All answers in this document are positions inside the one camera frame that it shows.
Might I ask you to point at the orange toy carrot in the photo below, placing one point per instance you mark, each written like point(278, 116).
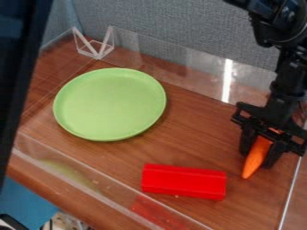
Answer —
point(257, 156)

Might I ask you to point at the red rectangular block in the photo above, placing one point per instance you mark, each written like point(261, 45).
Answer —
point(185, 181)

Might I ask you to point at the clear acrylic enclosure wall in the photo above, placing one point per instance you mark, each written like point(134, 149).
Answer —
point(91, 178)

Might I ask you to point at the green round plate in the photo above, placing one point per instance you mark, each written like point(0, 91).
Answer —
point(110, 104)

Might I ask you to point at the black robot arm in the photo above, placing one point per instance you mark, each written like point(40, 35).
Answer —
point(279, 23)

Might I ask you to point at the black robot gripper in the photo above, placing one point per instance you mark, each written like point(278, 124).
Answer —
point(291, 133)

